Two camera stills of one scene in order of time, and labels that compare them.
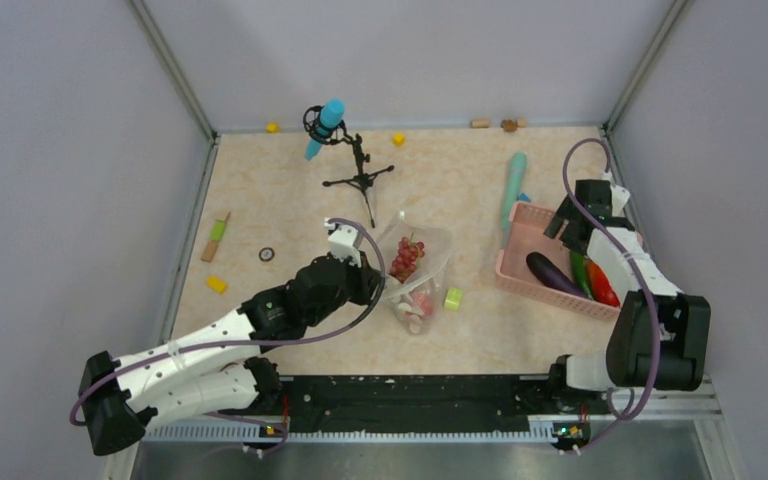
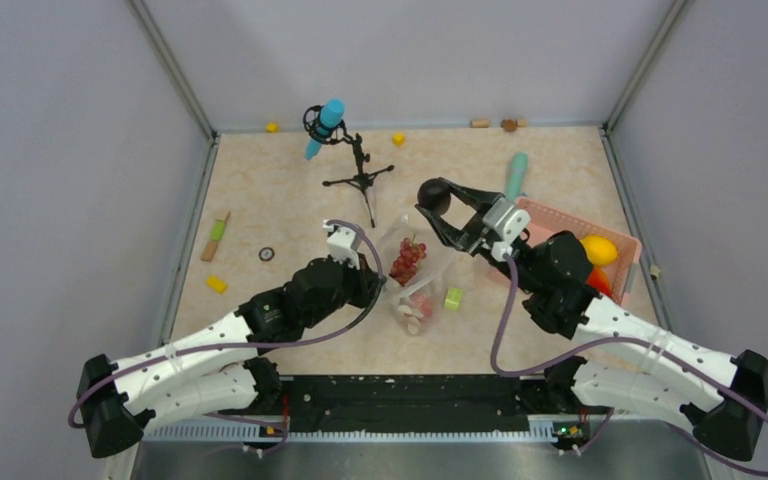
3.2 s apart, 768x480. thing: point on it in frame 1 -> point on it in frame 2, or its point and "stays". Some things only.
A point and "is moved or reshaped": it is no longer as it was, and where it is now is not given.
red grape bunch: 407,258 stays
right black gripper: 566,212 -> 459,238
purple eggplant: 552,276 is moved or reshaped
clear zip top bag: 412,258 stays
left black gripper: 368,279 stays
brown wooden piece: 509,125 stays
